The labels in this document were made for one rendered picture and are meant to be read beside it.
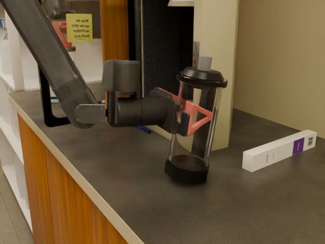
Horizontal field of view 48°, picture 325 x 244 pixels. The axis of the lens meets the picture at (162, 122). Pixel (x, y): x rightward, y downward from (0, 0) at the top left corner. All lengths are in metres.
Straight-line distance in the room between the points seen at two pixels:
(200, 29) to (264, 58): 0.48
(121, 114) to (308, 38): 0.73
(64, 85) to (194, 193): 0.35
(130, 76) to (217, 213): 0.31
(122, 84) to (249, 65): 0.79
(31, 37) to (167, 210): 0.40
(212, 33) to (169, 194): 0.40
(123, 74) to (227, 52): 0.37
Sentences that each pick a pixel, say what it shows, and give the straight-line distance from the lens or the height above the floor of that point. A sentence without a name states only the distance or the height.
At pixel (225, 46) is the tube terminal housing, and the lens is 0.95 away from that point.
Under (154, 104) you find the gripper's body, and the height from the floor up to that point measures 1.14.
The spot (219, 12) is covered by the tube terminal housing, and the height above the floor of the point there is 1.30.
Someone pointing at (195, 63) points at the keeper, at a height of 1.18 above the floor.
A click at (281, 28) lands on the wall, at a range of 1.29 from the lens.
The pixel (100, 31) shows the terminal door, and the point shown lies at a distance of 1.09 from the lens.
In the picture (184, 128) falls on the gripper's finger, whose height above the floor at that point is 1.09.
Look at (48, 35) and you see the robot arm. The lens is 0.68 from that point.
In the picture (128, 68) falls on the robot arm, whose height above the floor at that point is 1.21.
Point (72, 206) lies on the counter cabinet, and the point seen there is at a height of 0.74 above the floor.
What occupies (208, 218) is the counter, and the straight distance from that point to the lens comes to 0.71.
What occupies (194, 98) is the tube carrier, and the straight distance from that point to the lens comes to 0.74.
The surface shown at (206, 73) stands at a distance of 0.74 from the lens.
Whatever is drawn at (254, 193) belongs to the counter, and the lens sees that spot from 0.81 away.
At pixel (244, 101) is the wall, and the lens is 1.43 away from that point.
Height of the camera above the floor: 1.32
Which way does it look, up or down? 18 degrees down
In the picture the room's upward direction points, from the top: straight up
